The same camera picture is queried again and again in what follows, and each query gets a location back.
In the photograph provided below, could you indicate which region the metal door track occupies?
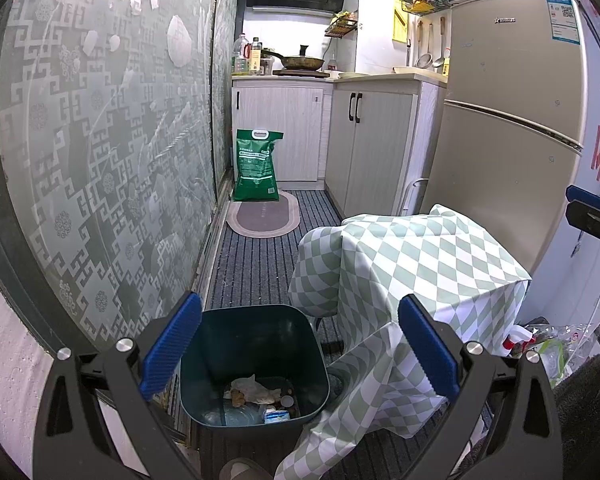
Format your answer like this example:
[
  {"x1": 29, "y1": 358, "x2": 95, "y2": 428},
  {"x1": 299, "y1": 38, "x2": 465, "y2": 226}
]
[{"x1": 194, "y1": 170, "x2": 237, "y2": 313}]

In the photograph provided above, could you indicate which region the cabinet with black handles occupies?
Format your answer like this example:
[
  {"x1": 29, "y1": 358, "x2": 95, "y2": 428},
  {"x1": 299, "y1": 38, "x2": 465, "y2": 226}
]
[{"x1": 325, "y1": 74, "x2": 449, "y2": 217}]

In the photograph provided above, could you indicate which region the beige refrigerator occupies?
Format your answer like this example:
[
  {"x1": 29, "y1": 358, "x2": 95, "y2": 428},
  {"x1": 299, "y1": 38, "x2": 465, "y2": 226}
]
[{"x1": 419, "y1": 0, "x2": 600, "y2": 277}]

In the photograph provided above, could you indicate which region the white wood-grain cabinet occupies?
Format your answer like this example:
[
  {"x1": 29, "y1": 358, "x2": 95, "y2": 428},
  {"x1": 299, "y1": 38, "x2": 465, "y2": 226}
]
[{"x1": 231, "y1": 76, "x2": 334, "y2": 184}]

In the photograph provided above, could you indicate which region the oval grey floor mat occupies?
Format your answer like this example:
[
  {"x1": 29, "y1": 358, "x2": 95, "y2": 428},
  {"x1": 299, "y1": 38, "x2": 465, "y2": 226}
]
[{"x1": 226, "y1": 190, "x2": 303, "y2": 239}]

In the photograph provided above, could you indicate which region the white red spray bottle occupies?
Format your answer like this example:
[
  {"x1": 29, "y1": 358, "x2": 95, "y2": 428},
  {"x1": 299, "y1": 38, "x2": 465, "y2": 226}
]
[{"x1": 502, "y1": 325, "x2": 537, "y2": 359}]

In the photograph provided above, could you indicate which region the blue label sticker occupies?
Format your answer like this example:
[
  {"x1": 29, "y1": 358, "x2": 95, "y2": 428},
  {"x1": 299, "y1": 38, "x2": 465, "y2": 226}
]
[{"x1": 546, "y1": 0, "x2": 582, "y2": 44}]

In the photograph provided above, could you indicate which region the beige slipper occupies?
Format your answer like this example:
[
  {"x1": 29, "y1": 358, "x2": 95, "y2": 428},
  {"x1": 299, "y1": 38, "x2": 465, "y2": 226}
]
[{"x1": 219, "y1": 457, "x2": 282, "y2": 480}]

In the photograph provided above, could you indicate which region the clear plastic bag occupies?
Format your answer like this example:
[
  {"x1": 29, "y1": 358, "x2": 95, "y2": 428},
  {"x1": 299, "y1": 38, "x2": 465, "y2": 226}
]
[{"x1": 525, "y1": 317, "x2": 600, "y2": 377}]

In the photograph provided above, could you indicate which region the clear oil bottle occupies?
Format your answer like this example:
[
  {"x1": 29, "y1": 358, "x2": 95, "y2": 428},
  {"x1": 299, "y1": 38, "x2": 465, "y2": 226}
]
[{"x1": 232, "y1": 34, "x2": 251, "y2": 76}]

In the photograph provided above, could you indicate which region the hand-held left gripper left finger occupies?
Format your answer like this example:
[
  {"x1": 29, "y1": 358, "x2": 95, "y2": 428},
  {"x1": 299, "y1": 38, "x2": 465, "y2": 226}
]
[{"x1": 32, "y1": 292, "x2": 203, "y2": 480}]

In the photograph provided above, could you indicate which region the frosted patterned glass door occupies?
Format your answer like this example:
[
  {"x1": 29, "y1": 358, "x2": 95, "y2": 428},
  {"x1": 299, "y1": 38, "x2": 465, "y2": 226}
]
[
  {"x1": 211, "y1": 0, "x2": 244, "y2": 183},
  {"x1": 0, "y1": 0, "x2": 222, "y2": 358}
]

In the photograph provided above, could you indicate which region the black wire wall rack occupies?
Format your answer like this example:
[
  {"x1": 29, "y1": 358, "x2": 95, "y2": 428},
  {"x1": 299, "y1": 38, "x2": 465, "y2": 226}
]
[{"x1": 324, "y1": 10, "x2": 359, "y2": 39}]

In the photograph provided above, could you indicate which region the green rice bag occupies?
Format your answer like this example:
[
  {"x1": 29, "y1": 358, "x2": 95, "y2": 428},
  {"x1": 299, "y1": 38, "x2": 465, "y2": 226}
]
[{"x1": 231, "y1": 128, "x2": 285, "y2": 203}]

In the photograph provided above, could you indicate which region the metal ladle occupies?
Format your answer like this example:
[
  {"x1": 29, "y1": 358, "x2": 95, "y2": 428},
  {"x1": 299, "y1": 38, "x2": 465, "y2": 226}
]
[{"x1": 414, "y1": 20, "x2": 434, "y2": 69}]

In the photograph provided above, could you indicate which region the yellow hanging package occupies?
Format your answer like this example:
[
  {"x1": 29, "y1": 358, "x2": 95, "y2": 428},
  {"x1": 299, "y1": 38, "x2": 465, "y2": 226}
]
[{"x1": 392, "y1": 0, "x2": 410, "y2": 44}]

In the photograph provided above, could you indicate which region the black induction hob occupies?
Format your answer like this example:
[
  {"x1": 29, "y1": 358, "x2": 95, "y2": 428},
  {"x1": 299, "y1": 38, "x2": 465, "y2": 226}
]
[{"x1": 272, "y1": 69, "x2": 331, "y2": 79}]

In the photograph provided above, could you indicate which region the person's dark clothing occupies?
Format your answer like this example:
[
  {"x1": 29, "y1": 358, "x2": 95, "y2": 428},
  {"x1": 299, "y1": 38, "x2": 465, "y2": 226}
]
[{"x1": 552, "y1": 349, "x2": 600, "y2": 480}]

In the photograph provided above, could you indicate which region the dark green trash bin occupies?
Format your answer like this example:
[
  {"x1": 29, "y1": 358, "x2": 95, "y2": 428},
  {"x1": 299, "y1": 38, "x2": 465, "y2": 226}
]
[{"x1": 180, "y1": 304, "x2": 331, "y2": 443}]

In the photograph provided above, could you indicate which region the frying pan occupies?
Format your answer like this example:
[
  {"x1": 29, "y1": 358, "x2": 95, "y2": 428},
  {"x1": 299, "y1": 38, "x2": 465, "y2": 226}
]
[{"x1": 261, "y1": 49, "x2": 327, "y2": 72}]

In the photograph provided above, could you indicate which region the clear plastic container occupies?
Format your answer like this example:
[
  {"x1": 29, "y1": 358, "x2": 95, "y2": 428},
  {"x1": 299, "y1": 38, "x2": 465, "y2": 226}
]
[{"x1": 202, "y1": 404, "x2": 266, "y2": 427}]

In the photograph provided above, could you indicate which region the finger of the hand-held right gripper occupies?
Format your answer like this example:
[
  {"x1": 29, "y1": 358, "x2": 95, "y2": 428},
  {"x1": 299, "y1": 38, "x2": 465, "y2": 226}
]
[{"x1": 565, "y1": 185, "x2": 600, "y2": 253}]

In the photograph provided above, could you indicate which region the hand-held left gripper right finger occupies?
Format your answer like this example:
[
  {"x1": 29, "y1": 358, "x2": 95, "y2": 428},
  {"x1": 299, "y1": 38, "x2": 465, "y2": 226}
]
[{"x1": 397, "y1": 294, "x2": 566, "y2": 480}]

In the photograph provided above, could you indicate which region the white tissue paper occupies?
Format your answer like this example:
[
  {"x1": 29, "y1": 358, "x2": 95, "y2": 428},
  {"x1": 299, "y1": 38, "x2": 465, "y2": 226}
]
[{"x1": 229, "y1": 374, "x2": 279, "y2": 406}]

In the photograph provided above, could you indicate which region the green white checkered tablecloth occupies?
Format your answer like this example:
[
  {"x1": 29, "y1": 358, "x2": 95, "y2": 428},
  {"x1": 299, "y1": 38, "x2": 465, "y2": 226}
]
[{"x1": 275, "y1": 203, "x2": 533, "y2": 480}]

